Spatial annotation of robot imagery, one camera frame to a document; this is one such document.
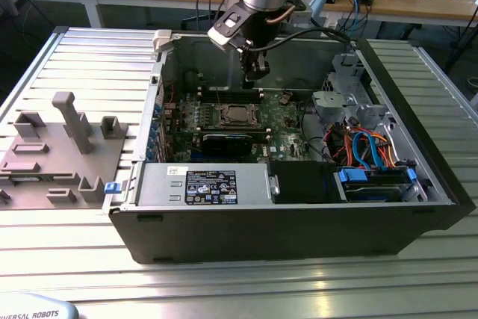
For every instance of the RAM slot white clips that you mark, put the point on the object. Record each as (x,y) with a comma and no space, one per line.
(239,91)

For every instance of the CPU with silver lid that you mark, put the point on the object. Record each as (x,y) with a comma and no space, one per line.
(239,113)

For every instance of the black PC case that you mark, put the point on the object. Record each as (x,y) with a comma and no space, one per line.
(261,233)

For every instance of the green motherboard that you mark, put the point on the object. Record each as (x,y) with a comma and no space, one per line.
(284,136)

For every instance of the installed RAM stick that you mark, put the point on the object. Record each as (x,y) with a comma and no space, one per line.
(231,131)

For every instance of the white power strip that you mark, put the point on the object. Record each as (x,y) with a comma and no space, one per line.
(330,27)

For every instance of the grey metal drive cage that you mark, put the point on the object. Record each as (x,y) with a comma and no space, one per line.
(328,100)

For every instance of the round coin battery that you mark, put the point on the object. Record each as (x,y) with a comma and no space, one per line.
(284,98)

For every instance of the black graphics card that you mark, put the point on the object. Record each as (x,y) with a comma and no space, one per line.
(228,144)

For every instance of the grey power supply unit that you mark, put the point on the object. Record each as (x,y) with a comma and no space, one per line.
(157,184)

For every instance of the blue case latch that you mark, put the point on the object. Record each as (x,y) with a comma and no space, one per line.
(112,188)

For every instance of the grey parts rack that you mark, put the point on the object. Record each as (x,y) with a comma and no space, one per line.
(56,169)

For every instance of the hard disk in blue carrier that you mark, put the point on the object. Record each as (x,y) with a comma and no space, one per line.
(353,177)

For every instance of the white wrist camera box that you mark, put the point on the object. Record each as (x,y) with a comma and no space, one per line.
(220,37)

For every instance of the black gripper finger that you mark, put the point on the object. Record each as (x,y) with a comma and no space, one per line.
(248,67)
(262,67)

